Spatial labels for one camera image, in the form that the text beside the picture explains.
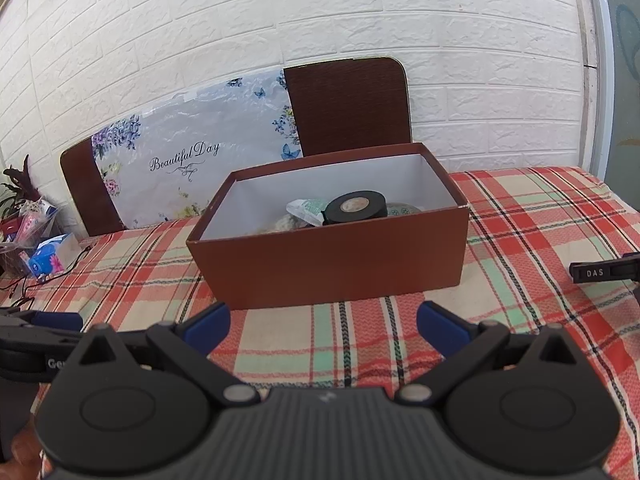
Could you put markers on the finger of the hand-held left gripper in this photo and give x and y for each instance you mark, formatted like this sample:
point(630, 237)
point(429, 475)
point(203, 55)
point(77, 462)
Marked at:
point(57, 321)

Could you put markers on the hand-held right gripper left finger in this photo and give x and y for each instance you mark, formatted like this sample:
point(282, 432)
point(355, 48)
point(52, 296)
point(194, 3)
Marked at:
point(210, 327)

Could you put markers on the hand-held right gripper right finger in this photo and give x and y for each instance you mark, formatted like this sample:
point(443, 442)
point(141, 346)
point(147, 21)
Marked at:
point(440, 327)

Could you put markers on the green snack packet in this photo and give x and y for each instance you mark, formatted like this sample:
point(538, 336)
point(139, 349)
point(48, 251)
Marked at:
point(406, 208)

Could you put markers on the bag of cotton swabs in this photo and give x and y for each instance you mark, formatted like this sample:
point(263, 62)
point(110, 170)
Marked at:
point(285, 223)

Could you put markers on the brown cardboard box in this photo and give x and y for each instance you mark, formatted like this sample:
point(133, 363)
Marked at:
point(325, 270)

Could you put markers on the black tape roll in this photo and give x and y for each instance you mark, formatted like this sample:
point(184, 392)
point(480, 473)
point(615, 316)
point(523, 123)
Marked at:
point(355, 207)

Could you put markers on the white pouch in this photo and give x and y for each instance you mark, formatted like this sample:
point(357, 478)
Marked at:
point(307, 210)

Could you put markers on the person's left hand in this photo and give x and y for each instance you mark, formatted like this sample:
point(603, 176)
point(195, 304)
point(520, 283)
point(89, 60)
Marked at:
point(30, 455)

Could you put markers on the blue tissue pack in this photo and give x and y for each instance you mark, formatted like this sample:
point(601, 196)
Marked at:
point(52, 255)

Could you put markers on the basket of small packets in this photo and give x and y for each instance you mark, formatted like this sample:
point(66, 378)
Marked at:
point(22, 232)

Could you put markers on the plaid tablecloth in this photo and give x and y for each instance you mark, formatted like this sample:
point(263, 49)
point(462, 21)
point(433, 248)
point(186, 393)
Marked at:
point(525, 240)

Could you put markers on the brown rounded board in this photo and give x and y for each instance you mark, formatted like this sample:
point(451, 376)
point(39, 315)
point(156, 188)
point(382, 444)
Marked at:
point(90, 195)
point(350, 110)

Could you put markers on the dark red plant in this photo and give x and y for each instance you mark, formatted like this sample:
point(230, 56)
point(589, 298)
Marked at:
point(20, 185)

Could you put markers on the floral plastic bag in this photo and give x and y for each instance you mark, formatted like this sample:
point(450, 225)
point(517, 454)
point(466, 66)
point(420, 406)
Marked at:
point(200, 130)

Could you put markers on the glass door with rabbit drawing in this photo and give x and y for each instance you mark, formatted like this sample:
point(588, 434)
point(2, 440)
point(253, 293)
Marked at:
point(622, 85)

